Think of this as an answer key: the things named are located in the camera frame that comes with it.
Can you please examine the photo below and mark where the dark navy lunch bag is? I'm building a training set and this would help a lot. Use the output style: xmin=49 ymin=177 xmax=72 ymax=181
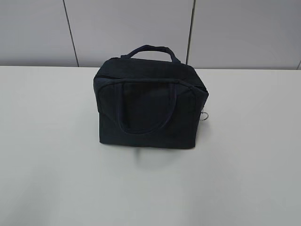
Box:
xmin=93 ymin=45 xmax=209 ymax=149

